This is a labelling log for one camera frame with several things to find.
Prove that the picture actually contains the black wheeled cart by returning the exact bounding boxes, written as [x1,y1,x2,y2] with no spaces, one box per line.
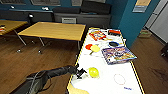
[160,41,168,61]

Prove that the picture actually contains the dark grey sofa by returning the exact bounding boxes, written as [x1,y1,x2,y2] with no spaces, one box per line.
[0,8,113,29]

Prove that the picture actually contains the white air hockey gaming table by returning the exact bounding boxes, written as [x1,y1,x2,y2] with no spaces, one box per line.
[66,26,146,94]

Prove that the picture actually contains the small black round object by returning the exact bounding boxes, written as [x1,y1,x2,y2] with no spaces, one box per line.
[27,13,35,23]

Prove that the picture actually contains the red and black box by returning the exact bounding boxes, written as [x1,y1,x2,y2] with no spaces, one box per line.
[107,29,122,37]

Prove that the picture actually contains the cardboard box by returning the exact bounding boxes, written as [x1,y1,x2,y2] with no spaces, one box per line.
[138,29,153,39]

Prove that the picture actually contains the red table tennis paddle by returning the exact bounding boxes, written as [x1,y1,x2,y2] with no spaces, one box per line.
[84,43,94,55]

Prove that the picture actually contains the black sofa cushion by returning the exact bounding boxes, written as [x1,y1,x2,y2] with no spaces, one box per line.
[80,0,112,15]

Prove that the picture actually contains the orange items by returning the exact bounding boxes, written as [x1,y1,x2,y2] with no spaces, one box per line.
[0,24,6,33]

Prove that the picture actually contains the large wooden table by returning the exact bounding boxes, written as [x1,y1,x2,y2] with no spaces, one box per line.
[17,21,87,54]

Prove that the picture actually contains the white label box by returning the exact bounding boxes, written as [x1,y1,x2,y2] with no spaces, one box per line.
[61,17,78,24]

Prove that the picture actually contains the orange snack box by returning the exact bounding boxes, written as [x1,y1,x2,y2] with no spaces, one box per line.
[88,29,107,42]

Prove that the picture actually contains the yellow wall poster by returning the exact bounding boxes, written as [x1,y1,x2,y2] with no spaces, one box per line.
[132,0,153,14]

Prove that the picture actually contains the interior glass window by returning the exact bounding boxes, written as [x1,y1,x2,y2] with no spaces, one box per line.
[70,0,83,7]
[0,0,28,5]
[29,0,63,7]

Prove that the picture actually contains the dark blue paddle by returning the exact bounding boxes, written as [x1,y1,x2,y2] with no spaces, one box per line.
[108,40,121,48]

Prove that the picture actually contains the yellow table tennis paddle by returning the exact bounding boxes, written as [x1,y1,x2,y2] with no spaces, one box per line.
[90,44,101,56]

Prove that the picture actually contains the wooden table with orange items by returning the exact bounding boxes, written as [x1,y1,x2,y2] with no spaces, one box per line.
[0,19,28,46]

